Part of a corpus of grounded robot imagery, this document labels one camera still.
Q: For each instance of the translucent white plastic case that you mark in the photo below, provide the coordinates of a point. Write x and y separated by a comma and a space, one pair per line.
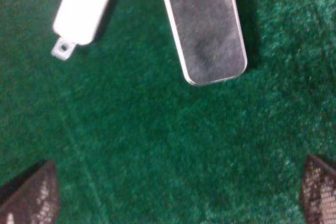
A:
76, 23

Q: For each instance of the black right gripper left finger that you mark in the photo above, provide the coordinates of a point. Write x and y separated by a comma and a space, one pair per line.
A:
32, 196

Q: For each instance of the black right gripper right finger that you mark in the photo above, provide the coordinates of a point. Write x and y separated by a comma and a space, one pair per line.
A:
317, 193

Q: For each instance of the white eraser with black felt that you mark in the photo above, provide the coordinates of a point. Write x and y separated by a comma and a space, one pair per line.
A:
208, 39

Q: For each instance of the green velvet table cloth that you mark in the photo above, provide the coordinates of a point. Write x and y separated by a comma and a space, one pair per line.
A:
135, 143

